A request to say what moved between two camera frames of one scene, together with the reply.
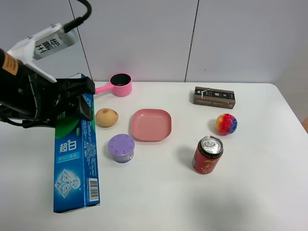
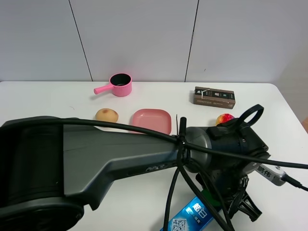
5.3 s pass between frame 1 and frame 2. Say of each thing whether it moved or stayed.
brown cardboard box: stayed
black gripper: moved
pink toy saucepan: stayed
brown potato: stayed
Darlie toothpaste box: moved
